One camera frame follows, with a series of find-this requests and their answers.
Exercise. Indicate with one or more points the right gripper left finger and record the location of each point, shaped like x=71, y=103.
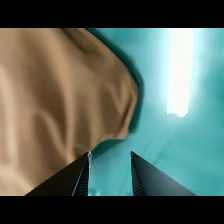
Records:
x=71, y=180

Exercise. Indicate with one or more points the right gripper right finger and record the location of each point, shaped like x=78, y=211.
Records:
x=153, y=181

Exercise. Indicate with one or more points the tan garment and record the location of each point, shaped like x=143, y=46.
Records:
x=56, y=100

